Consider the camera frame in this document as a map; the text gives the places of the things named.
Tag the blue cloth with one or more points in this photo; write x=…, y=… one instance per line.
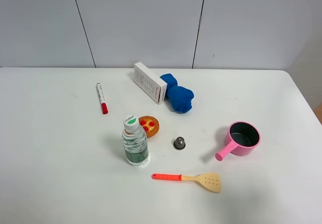
x=180, y=98

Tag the white cardboard box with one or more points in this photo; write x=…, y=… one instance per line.
x=150, y=82

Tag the orange toy tart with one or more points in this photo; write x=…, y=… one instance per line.
x=150, y=125

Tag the small grey metal capsule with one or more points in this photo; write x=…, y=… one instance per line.
x=179, y=143

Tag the clear water bottle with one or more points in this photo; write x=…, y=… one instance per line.
x=135, y=141

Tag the red whiteboard marker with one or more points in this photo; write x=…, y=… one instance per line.
x=101, y=98

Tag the pink toy saucepan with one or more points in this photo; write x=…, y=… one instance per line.
x=241, y=139

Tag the orange toy spatula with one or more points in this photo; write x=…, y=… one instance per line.
x=210, y=181

